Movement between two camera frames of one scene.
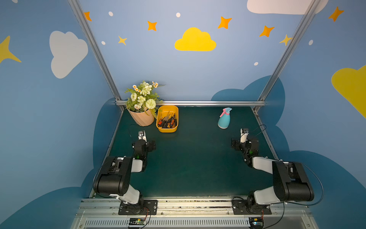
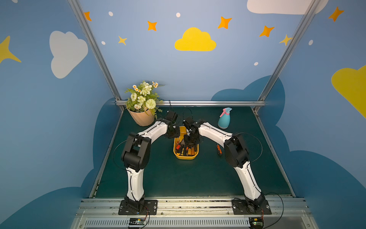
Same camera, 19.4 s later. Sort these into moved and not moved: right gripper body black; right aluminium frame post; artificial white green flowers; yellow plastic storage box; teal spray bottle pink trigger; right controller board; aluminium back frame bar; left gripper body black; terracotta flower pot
Moved: yellow plastic storage box; left gripper body black; right gripper body black
Not moved: artificial white green flowers; terracotta flower pot; right aluminium frame post; aluminium back frame bar; right controller board; teal spray bottle pink trigger
